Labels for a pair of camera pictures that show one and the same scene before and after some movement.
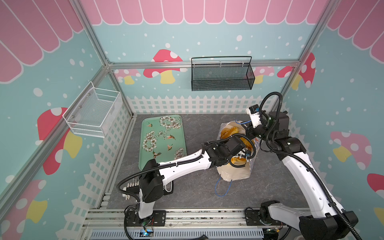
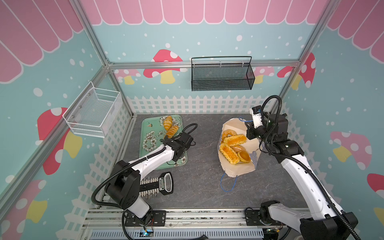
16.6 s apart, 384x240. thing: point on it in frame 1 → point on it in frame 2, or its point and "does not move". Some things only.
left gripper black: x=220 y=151 → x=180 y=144
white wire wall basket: x=95 y=112 does not move
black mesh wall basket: x=212 y=73 does not move
